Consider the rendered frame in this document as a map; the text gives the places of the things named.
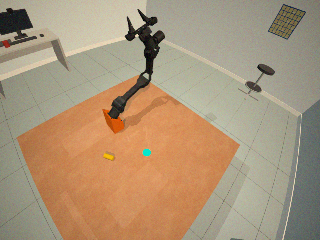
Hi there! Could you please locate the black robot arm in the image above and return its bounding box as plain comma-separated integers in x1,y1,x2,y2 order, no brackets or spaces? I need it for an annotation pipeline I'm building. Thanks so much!
108,27,165,119

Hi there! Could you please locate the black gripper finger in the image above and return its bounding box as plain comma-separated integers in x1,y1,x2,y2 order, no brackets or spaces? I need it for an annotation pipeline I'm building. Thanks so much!
127,16,136,34
138,9,152,22

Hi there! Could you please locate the yellow cylinder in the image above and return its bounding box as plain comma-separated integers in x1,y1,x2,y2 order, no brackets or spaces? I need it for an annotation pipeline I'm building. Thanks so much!
103,153,115,161

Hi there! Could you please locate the cyan circle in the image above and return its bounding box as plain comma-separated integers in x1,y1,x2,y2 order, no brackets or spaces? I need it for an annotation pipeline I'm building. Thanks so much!
143,149,151,157

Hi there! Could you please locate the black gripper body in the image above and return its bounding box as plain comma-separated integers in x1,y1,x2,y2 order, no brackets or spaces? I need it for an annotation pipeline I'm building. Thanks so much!
125,17,158,44

